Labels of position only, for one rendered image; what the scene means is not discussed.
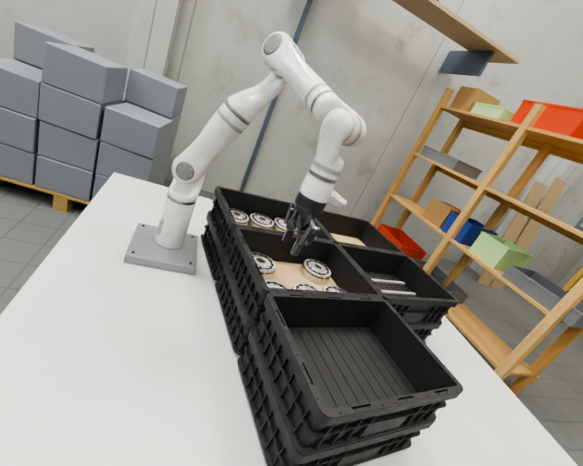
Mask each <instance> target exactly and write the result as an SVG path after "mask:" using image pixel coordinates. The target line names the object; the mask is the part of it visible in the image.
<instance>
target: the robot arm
mask: <svg viewBox="0 0 583 466"><path fill-rule="evenodd" d="M261 55H262V58H263V60H264V62H265V64H266V65H267V67H268V68H269V69H270V70H271V73H270V74H269V75H268V76H267V77H266V78H265V79H264V80H263V81H262V82H260V83H259V84H257V85H256V86H254V87H252V88H249V89H246V90H243V91H240V92H236V93H234V94H232V95H231V96H230V97H229V98H228V99H227V100H226V101H225V102H224V103H223V104H222V106H220V107H219V109H218V110H217V111H216V112H215V114H214V115H213V116H212V117H211V119H210V120H209V121H208V123H207V124H206V125H205V127H204V129H203V130H202V132H201V133H200V135H199V136H198V137H197V139H196V140H195V141H194V142H193V143H192V144H191V145H190V146H189V147H188V148H187V149H186V150H185V151H184V152H182V153H181V154H180V155H179V156H177V157H176V158H175V160H174V161H173V164H172V174H173V177H174V178H173V181H172V183H171V185H170V186H169V188H168V191H167V197H166V201H165V205H164V209H163V213H162V215H161V217H160V218H159V223H158V227H157V231H156V234H155V239H154V242H155V243H158V244H159V245H160V246H162V247H164V248H167V249H179V248H181V247H182V246H183V243H184V240H185V237H186V234H187V231H188V227H189V224H190V222H191V218H192V212H193V209H194V206H195V203H196V200H197V197H198V195H199V193H200V190H201V188H202V185H203V182H204V179H205V173H206V169H207V167H208V166H209V164H210V163H211V162H212V161H213V159H214V158H215V157H216V156H217V155H218V154H219V153H220V152H222V151H223V150H224V149H225V148H226V147H228V146H229V145H230V144H231V143H232V142H233V141H234V140H236V139H237V138H238V137H239V136H240V135H241V134H242V133H243V131H244V130H245V129H246V128H247V127H248V126H249V125H250V124H251V122H252V121H253V120H254V119H255V118H256V116H257V115H258V114H259V113H260V112H261V111H262V110H263V109H264V108H265V107H266V106H267V105H268V104H269V103H270V102H271V101H272V100H273V99H274V98H275V97H276V96H277V95H278V94H279V93H280V92H282V91H283V90H284V89H285V88H286V87H287V86H288V85H291V87H292V88H293V90H294V91H295V92H296V94H297V95H298V97H299V98H300V99H301V101H302V102H303V104H304V105H305V106H306V108H307V109H308V110H309V111H310V113H311V114H312V115H313V116H314V117H315V118H316V119H317V120H318V121H320V122H322V125H321V128H320V132H319V137H318V143H317V148H316V157H315V159H314V161H313V163H312V165H311V167H310V169H309V171H308V173H307V175H306V177H305V178H304V181H303V183H302V186H301V188H300V189H299V192H298V194H297V196H296V198H295V202H291V203H290V206H289V209H288V213H287V215H286V218H285V221H284V222H285V223H286V224H287V226H286V228H287V229H286V231H285V233H284V236H283V238H282V241H283V242H286V243H289V242H290V241H291V239H292V235H293V233H294V230H295V229H296V228H297V229H296V233H297V237H296V241H295V242H294V244H293V246H292V248H291V252H290V254H291V255H295V256H297V255H298V254H299V253H300V251H301V249H302V247H303V246H310V244H311V243H312V241H313V240H314V238H315V237H316V235H317V233H318V232H319V230H320V228H319V227H316V225H315V222H316V216H317V215H320V214H322V213H323V211H324V209H325V207H326V204H327V202H328V201H329V202H331V203H333V204H334V205H336V206H337V207H339V208H341V209H344V208H345V206H346V204H347V201H345V200H344V199H343V198H342V197H341V196H340V194H339V193H337V192H336V191H335V190H334V186H335V183H336V181H337V179H338V177H339V175H340V173H341V171H342V168H343V165H344V162H343V159H342V158H341V157H340V156H339V152H340V148H341V145H344V146H347V147H354V146H356V145H358V144H360V143H361V142H362V141H363V140H364V138H365V136H366V124H365V122H364V120H363V119H362V118H361V117H360V116H359V115H358V114H357V113H356V112H354V110H353V109H352V108H351V107H349V106H348V105H347V104H345V103H344V102H343V101H342V100H341V99H340V98H339V97H338V96H337V95H336V93H335V92H334V91H333V90H332V89H331V88H330V87H329V86H328V85H327V84H326V82H325V81H323V80H322V79H321V78H320V77H319V76H318V75H317V74H316V73H315V71H314V70H313V69H311V68H310V67H309V66H308V65H307V64H306V63H305V59H304V55H303V53H302V52H301V50H300V49H299V48H298V46H297V45H296V44H295V42H294V41H293V39H292V38H291V37H290V36H289V35H288V34H287V33H285V32H282V31H276V32H273V33H271V34H270V35H269V36H268V37H267V38H266V39H265V41H264V43H263V45H262V49H261ZM290 216H291V218H290ZM289 218H290V219H289ZM301 229H304V230H306V231H302V230H301ZM302 234H303V237H302V238H301V235H302ZM307 239H308V240H307Z"/></svg>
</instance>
